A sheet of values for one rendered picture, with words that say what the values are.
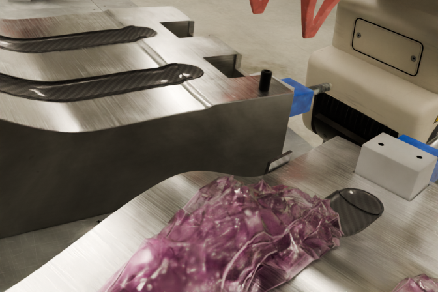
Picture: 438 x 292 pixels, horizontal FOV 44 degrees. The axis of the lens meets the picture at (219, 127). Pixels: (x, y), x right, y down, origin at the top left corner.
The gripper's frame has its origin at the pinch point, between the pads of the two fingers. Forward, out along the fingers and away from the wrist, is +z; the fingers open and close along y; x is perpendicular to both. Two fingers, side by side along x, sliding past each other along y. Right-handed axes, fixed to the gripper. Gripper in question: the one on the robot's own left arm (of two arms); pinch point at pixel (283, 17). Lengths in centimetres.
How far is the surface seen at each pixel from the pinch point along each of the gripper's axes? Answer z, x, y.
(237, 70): 5.2, -5.5, 0.2
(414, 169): 4.2, -5.9, 21.9
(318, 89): 9.6, 8.0, 0.6
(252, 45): 93, 173, -182
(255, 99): 3.7, -10.4, 8.3
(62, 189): 9.4, -27.1, 6.0
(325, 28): 93, 246, -189
